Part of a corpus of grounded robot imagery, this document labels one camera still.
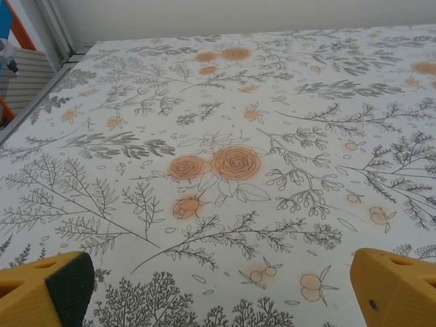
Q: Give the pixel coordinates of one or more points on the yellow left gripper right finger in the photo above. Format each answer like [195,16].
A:
[398,293]

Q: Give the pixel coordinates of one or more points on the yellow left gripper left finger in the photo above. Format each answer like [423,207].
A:
[34,293]

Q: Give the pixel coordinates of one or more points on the floral printed tablecloth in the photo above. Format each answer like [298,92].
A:
[218,119]

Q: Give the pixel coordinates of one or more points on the aluminium frame rail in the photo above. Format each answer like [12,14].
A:
[30,109]

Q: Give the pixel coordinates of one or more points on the aluminium frame post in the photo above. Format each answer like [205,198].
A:
[56,27]

